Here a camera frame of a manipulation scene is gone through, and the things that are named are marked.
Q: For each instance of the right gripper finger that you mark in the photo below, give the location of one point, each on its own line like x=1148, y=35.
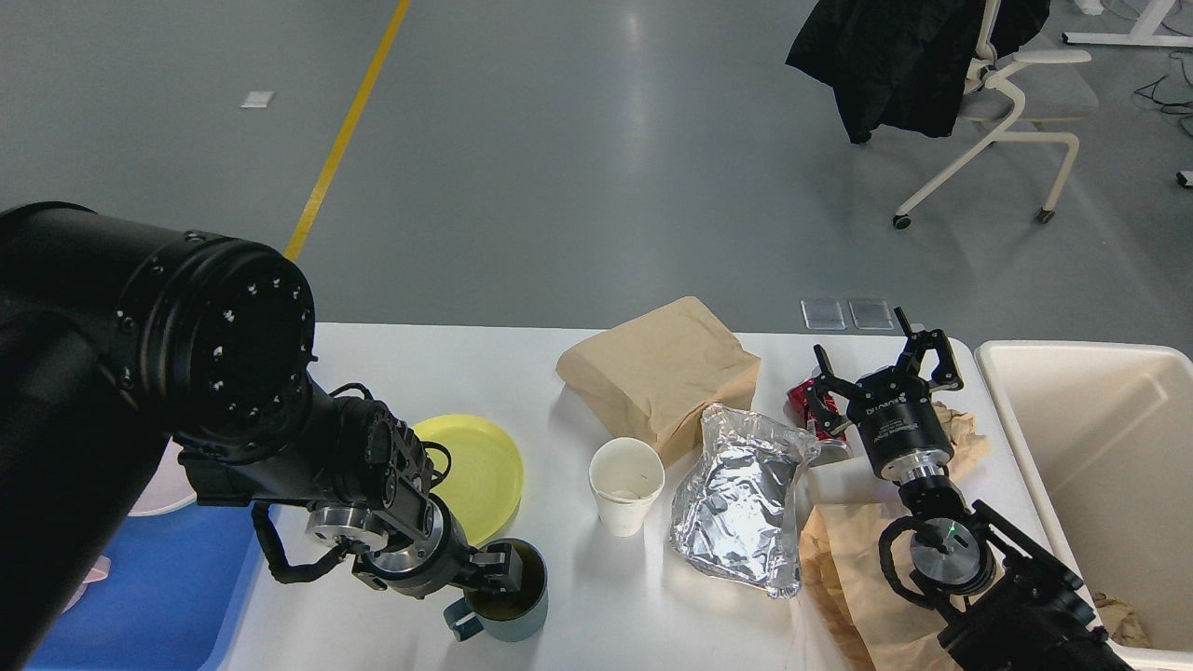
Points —
x=830, y=421
x=918, y=343

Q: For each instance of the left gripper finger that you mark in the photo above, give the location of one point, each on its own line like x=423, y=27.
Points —
x=497, y=571

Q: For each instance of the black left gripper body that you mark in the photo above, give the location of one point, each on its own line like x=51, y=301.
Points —
x=422, y=567

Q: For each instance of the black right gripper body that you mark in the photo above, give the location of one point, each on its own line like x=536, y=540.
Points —
x=898, y=425

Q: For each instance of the dark green mug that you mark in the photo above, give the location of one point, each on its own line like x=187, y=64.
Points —
x=507, y=616

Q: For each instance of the yellow plate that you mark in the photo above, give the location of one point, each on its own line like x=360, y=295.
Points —
x=484, y=472

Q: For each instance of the pink mug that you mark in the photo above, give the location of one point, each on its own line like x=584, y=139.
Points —
x=99, y=572

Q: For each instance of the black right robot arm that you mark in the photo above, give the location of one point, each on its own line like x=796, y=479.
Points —
x=1006, y=602

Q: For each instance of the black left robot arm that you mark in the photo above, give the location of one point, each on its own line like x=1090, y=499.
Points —
x=121, y=338

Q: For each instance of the crushed red can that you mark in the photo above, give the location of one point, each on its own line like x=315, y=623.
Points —
x=831, y=449

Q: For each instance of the crumpled brown paper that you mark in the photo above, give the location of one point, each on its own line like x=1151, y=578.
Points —
x=969, y=447

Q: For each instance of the white tissue block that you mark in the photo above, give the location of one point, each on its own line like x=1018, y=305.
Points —
x=848, y=482

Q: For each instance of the left floor outlet plate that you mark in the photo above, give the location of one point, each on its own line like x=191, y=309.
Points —
x=823, y=315

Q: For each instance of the floor outlet plate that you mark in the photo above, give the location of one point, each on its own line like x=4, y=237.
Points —
x=871, y=315
x=823, y=315

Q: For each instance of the right floor outlet plate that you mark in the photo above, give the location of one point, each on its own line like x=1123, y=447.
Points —
x=871, y=315

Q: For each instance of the flat brown paper bag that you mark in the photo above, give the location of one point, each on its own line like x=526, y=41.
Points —
x=873, y=627

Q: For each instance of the silver foil bag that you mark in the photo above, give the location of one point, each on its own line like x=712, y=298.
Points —
x=731, y=517

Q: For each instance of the white paper cup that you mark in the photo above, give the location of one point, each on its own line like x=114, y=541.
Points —
x=626, y=476

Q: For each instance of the white waste bin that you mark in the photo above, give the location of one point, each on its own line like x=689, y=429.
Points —
x=1103, y=434

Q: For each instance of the blue plastic tray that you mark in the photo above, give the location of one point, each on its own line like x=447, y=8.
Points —
x=174, y=592

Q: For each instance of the pink plate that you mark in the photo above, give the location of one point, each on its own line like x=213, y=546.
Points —
x=169, y=490

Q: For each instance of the white office chair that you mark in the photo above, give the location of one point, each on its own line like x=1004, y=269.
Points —
x=1008, y=116

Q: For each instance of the crumpled paper in bin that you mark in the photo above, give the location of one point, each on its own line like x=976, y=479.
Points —
x=1122, y=621

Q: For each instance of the black jacket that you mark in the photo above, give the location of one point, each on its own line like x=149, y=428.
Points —
x=901, y=64

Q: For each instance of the white desk leg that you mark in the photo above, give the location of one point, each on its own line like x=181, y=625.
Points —
x=1147, y=31

